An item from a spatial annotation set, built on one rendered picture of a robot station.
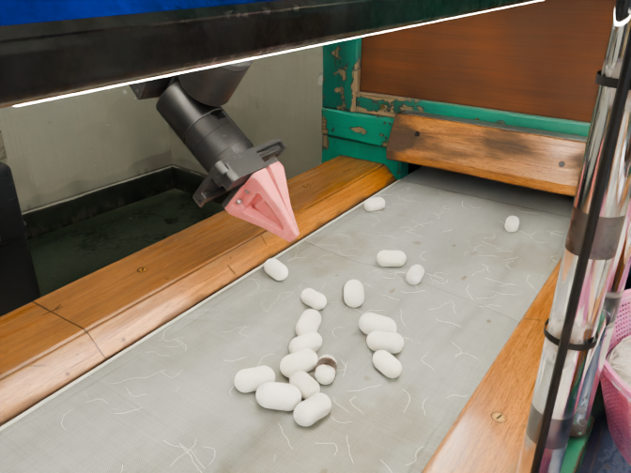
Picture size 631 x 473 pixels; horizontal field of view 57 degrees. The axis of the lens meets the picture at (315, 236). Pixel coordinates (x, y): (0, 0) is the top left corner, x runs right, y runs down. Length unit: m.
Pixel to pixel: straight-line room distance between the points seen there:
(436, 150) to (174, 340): 0.49
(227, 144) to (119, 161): 2.27
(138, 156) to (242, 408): 2.48
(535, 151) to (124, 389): 0.59
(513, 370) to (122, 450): 0.32
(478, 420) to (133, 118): 2.55
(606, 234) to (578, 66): 0.59
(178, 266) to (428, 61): 0.50
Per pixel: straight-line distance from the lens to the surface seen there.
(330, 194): 0.85
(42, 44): 0.18
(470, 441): 0.45
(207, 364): 0.55
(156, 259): 0.69
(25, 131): 2.62
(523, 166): 0.84
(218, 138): 0.61
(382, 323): 0.56
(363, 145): 1.00
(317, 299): 0.60
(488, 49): 0.90
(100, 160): 2.81
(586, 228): 0.29
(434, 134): 0.89
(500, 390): 0.50
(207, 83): 0.59
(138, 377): 0.55
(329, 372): 0.51
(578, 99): 0.88
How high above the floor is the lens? 1.08
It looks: 26 degrees down
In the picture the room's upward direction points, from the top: straight up
